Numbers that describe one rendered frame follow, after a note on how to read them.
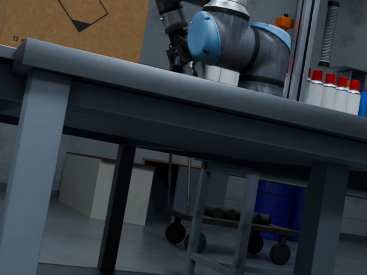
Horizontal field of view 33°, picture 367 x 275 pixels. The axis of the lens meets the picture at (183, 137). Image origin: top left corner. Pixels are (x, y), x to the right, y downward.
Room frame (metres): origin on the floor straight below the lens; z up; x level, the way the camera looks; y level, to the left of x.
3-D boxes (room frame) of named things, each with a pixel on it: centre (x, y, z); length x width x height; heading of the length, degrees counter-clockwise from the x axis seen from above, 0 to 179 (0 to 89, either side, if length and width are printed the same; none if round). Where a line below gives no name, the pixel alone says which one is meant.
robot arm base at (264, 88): (1.54, -0.17, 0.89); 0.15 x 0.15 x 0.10
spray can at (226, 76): (1.90, -0.10, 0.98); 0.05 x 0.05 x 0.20
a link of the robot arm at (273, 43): (1.54, -0.16, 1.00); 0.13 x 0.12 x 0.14; 118
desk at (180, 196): (8.73, -0.08, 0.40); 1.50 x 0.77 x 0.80; 22
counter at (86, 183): (8.03, 0.94, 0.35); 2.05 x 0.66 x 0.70; 22
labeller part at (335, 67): (2.21, -0.55, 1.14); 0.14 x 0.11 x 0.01; 114
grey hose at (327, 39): (1.92, -0.40, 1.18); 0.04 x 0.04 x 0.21
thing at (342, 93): (2.08, -0.50, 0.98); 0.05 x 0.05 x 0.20
